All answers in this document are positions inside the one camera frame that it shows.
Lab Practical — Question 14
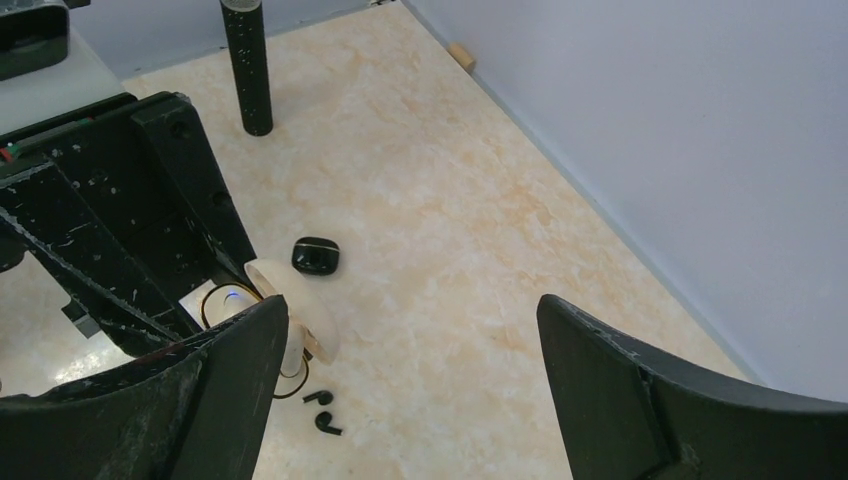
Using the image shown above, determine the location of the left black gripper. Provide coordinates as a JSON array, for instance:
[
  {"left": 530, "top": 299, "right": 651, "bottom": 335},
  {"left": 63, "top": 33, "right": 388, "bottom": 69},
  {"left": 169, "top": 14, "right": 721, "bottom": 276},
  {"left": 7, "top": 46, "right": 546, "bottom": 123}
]
[{"left": 1, "top": 92, "right": 256, "bottom": 357}]

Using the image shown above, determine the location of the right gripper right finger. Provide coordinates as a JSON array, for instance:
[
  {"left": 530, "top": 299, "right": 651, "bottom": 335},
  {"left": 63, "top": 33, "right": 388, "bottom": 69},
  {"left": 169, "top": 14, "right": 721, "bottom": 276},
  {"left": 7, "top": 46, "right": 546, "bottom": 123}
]
[{"left": 536, "top": 294, "right": 847, "bottom": 479}]

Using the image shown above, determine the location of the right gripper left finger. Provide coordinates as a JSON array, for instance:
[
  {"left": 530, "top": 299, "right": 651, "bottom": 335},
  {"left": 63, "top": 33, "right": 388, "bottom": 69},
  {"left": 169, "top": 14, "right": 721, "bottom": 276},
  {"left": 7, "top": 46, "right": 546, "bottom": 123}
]
[{"left": 1, "top": 296, "right": 289, "bottom": 479}]

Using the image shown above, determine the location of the black earbud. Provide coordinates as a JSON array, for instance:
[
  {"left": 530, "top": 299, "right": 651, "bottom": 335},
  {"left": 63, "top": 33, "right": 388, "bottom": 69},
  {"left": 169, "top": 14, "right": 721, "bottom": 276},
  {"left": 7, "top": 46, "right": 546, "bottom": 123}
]
[
  {"left": 302, "top": 390, "right": 334, "bottom": 406},
  {"left": 314, "top": 411, "right": 343, "bottom": 436}
]

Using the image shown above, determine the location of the black earbud charging case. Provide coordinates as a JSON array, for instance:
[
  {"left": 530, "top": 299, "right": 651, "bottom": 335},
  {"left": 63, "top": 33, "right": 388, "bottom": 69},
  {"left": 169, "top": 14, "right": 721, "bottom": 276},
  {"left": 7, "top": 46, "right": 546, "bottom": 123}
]
[{"left": 291, "top": 237, "right": 341, "bottom": 276}]

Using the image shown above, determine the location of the black microphone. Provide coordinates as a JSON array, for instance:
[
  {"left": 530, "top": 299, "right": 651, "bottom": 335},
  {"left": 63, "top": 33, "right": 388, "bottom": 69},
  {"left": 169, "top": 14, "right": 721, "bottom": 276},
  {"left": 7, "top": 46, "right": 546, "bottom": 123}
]
[{"left": 220, "top": 0, "right": 274, "bottom": 137}]

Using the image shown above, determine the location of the small wooden piece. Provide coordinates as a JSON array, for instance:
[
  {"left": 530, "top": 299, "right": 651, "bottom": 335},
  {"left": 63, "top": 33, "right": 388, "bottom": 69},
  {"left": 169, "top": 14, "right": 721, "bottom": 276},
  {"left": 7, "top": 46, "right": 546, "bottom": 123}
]
[{"left": 446, "top": 42, "right": 476, "bottom": 75}]

